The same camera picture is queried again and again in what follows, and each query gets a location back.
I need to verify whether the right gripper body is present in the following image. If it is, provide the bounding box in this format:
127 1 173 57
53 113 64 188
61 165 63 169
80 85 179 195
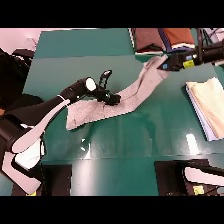
165 49 202 72

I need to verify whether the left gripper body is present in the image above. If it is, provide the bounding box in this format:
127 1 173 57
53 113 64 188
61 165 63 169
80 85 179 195
94 87 122 107

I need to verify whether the grey garment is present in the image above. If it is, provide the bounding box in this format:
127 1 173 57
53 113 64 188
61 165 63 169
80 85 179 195
65 54 171 131

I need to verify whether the orange garment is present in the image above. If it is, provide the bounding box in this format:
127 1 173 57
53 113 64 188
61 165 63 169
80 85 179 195
162 28 196 48

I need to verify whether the brown garment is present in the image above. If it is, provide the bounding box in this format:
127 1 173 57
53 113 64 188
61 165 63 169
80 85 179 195
134 28 165 52

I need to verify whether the cream garment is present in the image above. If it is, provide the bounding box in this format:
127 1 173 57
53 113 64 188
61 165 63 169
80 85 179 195
185 76 224 141

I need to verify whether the black garment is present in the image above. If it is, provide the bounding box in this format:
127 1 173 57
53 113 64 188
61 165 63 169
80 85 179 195
0 47 45 112

